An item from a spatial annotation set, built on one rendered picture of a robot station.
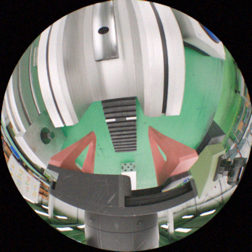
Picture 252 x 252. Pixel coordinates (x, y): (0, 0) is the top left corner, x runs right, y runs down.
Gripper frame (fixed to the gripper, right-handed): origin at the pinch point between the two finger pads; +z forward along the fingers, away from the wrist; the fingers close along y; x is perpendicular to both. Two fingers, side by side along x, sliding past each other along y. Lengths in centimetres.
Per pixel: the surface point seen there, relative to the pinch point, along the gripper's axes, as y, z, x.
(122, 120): -0.2, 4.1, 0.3
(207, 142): -32.4, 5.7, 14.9
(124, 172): 1.1, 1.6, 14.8
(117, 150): 2.0, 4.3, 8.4
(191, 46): -11.7, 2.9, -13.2
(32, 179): 302, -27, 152
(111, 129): 1.9, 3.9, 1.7
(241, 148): -724, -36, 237
